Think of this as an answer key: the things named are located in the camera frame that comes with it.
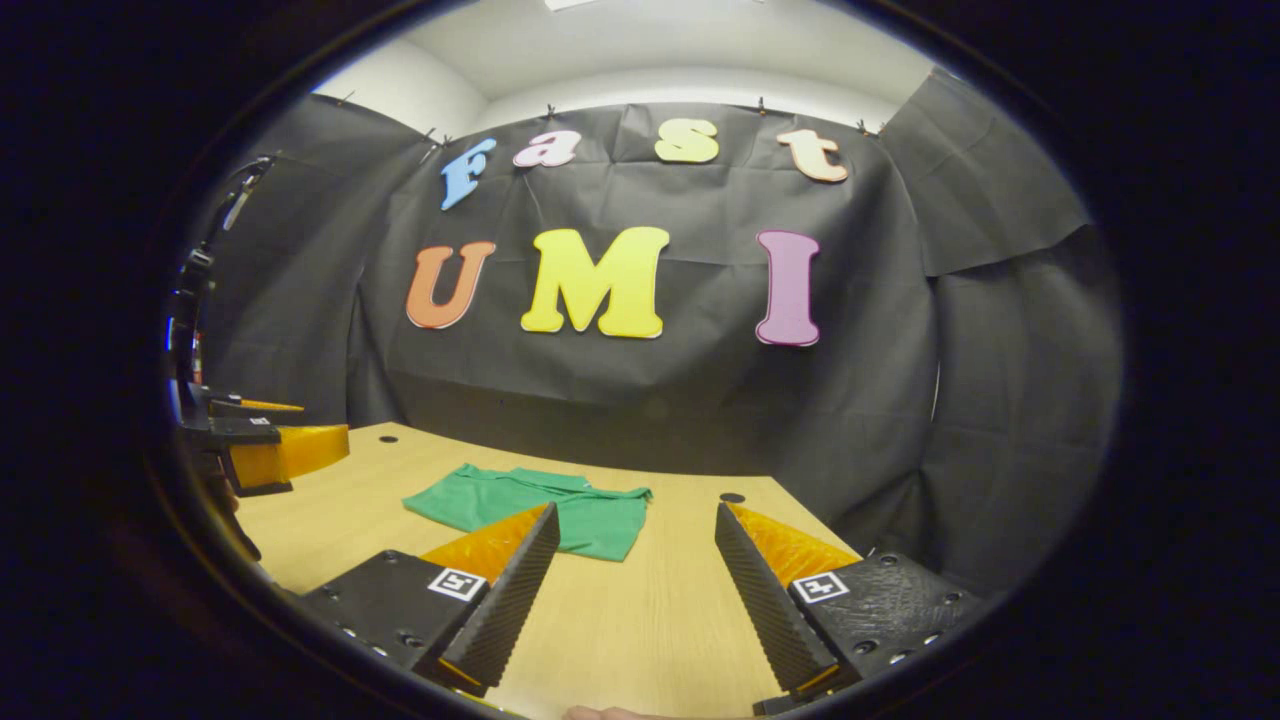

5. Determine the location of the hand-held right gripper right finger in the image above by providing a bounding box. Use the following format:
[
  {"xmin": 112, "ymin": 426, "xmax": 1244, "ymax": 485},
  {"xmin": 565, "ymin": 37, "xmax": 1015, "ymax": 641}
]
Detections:
[{"xmin": 713, "ymin": 500, "xmax": 991, "ymax": 716}]

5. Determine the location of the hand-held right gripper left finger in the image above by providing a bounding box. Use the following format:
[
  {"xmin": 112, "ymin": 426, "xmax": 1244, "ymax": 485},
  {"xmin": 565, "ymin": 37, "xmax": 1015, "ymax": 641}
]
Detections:
[{"xmin": 290, "ymin": 500, "xmax": 562, "ymax": 699}]

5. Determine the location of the green T-shirt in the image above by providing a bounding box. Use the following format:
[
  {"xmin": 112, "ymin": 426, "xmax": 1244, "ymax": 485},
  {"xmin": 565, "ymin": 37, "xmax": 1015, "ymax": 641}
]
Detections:
[{"xmin": 402, "ymin": 463, "xmax": 653, "ymax": 563}]

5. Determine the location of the black backdrop cloth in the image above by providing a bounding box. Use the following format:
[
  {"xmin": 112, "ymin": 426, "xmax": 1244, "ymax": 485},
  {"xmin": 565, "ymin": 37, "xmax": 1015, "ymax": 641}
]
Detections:
[{"xmin": 185, "ymin": 65, "xmax": 1126, "ymax": 601}]

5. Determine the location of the black cable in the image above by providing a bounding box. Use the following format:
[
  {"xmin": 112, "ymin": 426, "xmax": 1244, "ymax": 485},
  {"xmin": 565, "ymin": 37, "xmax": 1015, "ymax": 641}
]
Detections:
[{"xmin": 215, "ymin": 153, "xmax": 279, "ymax": 236}]

